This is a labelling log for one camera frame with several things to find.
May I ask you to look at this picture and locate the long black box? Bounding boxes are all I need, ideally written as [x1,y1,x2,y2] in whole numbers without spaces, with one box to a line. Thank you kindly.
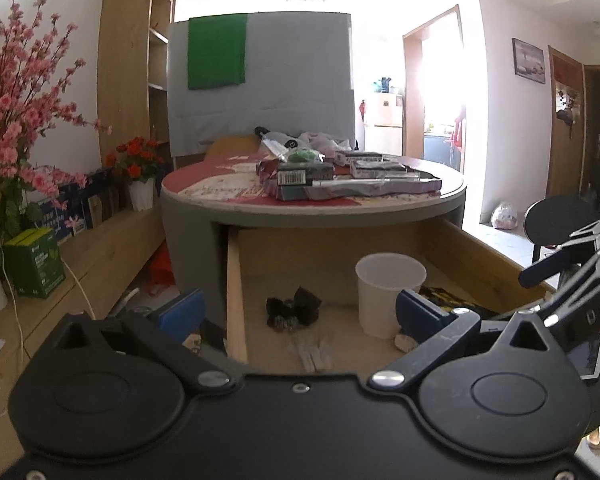
[379,170,444,194]

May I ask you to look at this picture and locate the yellow black snack packet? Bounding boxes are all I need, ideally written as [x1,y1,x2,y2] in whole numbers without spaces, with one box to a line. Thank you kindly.
[419,286,482,319]

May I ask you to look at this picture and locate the red artificial flowers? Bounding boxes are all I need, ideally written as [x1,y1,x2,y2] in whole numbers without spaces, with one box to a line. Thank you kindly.
[104,136,169,184]

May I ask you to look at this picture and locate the red plastic bag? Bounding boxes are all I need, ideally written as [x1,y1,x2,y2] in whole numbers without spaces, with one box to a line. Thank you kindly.
[146,244,179,297]

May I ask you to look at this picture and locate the wooden drawer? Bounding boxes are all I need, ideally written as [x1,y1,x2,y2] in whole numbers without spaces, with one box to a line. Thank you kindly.
[224,217,557,367]

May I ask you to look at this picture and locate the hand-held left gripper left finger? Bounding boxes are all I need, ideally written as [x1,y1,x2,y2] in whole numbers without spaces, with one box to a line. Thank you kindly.
[45,288,232,389]

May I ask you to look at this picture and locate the hanging door ornament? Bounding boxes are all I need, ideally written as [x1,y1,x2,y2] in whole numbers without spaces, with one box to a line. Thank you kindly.
[553,86,579,127]

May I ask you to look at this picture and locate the black box with label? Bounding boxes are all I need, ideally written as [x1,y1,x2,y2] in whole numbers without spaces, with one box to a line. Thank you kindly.
[350,159,417,179]

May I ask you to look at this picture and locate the white small packets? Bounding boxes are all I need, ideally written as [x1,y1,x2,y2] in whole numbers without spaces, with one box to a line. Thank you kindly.
[290,335,337,374]

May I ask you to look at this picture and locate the wooden door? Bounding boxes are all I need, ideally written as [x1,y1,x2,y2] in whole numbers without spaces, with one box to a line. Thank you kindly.
[546,45,586,199]

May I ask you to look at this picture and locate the framed wall picture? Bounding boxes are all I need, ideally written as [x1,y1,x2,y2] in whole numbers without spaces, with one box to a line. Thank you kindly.
[511,38,547,85]

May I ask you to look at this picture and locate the green carton box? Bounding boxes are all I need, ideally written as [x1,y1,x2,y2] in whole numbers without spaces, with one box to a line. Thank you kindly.
[3,227,61,300]

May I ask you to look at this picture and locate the wooden shelf unit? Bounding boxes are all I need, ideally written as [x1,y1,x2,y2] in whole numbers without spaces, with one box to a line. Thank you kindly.
[97,0,177,172]

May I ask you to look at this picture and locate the small white item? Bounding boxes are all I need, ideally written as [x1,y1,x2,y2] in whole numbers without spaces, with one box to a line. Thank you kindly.
[394,332,422,354]

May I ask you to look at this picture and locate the red hanging garment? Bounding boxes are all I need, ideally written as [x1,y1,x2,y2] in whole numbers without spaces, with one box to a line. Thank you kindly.
[449,104,469,149]

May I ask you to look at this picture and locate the white plastic cup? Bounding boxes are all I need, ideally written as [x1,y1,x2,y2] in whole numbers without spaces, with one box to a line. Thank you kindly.
[355,253,428,340]

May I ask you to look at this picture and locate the wooden door frame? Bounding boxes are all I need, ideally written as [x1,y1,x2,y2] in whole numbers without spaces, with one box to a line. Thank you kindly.
[402,4,465,171]

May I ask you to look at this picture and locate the row of dark boxes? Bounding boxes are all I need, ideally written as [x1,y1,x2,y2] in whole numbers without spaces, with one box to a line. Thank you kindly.
[82,169,131,227]

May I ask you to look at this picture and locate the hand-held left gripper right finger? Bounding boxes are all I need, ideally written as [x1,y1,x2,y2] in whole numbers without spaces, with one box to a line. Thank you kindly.
[369,288,557,392]

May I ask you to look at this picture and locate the pink artificial blossom branches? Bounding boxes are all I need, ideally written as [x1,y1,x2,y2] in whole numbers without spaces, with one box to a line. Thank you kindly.
[0,0,114,202]

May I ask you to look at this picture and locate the white refrigerator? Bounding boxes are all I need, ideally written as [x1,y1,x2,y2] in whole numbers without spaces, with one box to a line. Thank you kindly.
[362,92,405,156]

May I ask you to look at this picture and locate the dark purple box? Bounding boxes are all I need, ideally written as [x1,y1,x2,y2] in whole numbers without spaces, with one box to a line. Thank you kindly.
[256,159,336,188]

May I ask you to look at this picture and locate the blue carton box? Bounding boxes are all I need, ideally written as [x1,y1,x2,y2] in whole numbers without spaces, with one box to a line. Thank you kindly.
[34,194,89,239]

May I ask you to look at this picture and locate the green cloth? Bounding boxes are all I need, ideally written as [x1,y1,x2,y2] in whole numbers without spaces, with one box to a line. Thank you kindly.
[186,13,249,91]

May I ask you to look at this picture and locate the black round stool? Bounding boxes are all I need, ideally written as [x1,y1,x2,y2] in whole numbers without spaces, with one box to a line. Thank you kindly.
[523,195,600,262]

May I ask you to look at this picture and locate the knotted white plastic bag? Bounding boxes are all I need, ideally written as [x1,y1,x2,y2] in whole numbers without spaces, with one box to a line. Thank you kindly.
[489,201,520,231]

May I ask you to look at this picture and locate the flat dark box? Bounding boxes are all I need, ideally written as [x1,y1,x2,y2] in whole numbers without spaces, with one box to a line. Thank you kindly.
[265,182,332,202]

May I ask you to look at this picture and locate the black crumpled item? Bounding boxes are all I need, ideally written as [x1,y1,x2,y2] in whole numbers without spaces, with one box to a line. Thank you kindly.
[266,286,323,334]

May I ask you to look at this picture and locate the silver pen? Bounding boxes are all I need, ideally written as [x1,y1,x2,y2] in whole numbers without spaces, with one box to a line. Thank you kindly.
[312,178,387,189]

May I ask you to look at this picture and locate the grey backdrop cloth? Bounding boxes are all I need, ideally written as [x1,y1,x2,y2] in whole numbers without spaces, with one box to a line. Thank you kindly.
[165,11,357,159]

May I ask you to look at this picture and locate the white flower pot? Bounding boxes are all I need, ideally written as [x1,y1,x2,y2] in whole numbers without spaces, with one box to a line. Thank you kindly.
[128,178,156,212]

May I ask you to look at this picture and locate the small black box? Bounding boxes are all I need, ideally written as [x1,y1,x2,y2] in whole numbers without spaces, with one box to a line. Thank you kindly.
[333,151,384,166]

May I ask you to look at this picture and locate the round grey table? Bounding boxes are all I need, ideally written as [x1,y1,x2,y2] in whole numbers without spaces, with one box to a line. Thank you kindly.
[159,152,467,322]

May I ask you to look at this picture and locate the white cable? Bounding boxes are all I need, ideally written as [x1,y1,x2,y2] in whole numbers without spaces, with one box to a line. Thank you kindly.
[0,254,97,423]

